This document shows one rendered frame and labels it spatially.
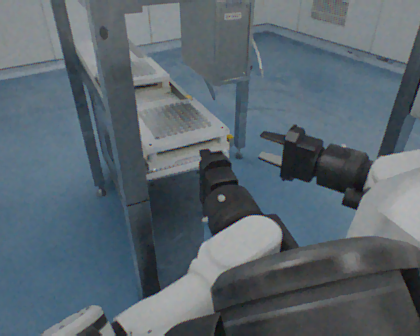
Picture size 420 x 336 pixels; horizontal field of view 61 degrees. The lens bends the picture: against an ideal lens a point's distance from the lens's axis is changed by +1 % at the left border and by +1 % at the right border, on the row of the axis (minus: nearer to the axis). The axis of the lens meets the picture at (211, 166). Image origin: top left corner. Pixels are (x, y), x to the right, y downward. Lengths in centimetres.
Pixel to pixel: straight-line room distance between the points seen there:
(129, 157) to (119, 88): 17
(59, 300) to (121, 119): 117
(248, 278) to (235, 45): 79
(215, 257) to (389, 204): 25
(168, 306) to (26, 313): 142
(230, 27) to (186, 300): 64
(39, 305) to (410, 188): 170
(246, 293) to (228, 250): 30
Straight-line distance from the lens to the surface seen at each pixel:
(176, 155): 98
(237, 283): 16
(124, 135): 81
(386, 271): 17
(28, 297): 188
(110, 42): 74
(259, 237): 48
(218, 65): 90
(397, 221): 26
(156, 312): 44
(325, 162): 70
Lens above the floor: 139
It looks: 35 degrees down
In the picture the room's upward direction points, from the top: straight up
